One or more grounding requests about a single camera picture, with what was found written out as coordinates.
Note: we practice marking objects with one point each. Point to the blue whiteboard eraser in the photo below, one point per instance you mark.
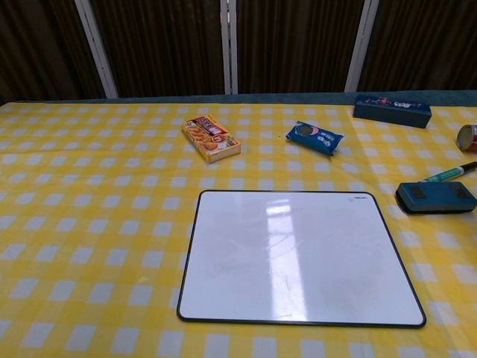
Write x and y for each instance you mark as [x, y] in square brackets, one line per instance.
[436, 197]

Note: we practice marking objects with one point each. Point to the green marker pen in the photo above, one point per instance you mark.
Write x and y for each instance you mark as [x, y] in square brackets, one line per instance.
[452, 172]

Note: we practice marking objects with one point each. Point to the orange yellow snack box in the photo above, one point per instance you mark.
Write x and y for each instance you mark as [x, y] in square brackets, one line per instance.
[211, 138]

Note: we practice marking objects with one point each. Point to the blue cookie packet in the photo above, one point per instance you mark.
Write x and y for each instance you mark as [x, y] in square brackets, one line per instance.
[315, 138]

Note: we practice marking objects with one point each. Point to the yellow white checkered tablecloth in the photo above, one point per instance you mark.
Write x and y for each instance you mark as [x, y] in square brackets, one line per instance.
[112, 223]

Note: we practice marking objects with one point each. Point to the dark blue long box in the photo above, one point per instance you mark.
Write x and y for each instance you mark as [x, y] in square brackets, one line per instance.
[391, 110]

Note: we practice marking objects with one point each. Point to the red soda can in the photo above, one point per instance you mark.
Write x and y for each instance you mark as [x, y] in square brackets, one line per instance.
[467, 138]

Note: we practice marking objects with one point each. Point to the white whiteboard with black frame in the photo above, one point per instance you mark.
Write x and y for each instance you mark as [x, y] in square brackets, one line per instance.
[298, 257]

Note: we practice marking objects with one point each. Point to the white partition frame post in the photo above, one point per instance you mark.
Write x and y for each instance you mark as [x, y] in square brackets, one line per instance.
[357, 44]
[229, 46]
[96, 48]

